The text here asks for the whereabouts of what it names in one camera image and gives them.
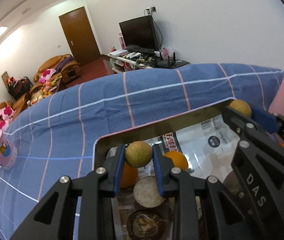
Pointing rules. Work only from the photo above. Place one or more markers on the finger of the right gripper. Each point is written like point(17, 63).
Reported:
point(249, 131)
point(266, 120)

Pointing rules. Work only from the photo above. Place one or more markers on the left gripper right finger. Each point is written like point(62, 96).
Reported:
point(204, 208)

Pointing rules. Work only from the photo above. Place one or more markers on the green kiwi fruit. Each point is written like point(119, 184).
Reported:
point(242, 107)
point(138, 154)

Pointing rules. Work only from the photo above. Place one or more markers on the dark purple mangosteen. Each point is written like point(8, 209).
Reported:
point(232, 183)

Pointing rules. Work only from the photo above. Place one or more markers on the printed paper leaflet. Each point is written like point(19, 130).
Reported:
point(208, 147)

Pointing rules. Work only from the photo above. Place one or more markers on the pink metal tin box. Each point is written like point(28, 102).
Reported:
point(105, 147)

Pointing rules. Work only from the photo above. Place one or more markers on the blue plaid tablecloth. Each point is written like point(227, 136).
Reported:
point(56, 136)

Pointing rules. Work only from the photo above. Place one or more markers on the pink cartoon mug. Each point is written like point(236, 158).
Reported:
point(8, 152)

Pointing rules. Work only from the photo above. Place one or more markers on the cluttered coffee table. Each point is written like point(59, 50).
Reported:
point(45, 90)

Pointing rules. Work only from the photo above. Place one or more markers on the pink floral pillow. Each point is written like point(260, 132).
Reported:
point(7, 113)
point(46, 75)
point(4, 124)

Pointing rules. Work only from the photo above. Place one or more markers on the brown leather armchair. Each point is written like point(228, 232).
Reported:
point(65, 66)

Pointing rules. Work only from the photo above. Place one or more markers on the black rack with clutter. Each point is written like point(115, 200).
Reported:
point(17, 87)

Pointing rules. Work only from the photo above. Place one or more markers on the white tv stand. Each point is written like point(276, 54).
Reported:
point(123, 61)

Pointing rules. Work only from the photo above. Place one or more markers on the black television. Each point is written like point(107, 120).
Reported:
point(140, 32)

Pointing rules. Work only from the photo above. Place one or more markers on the brown wooden door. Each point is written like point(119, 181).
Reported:
point(79, 35)

